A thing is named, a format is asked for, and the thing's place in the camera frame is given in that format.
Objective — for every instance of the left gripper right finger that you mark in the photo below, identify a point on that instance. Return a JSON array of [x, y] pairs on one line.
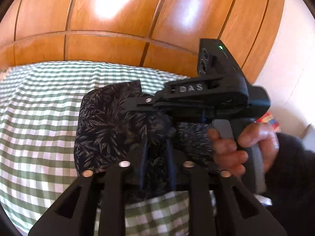
[[219, 204]]

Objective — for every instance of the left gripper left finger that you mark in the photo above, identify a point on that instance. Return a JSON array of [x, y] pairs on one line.
[[74, 212]]

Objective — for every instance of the dark leaf-print pants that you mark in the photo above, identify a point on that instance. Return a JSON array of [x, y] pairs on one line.
[[105, 134]]

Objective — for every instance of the black sleeve right forearm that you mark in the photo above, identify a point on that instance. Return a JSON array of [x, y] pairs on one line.
[[290, 186]]

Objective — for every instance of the right hand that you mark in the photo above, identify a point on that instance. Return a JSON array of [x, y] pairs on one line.
[[230, 155]]

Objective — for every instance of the red plaid pillow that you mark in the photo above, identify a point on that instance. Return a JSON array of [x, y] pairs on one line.
[[268, 118]]

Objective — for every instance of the green white checkered bedsheet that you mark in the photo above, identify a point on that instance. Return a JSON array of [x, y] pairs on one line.
[[40, 106]]

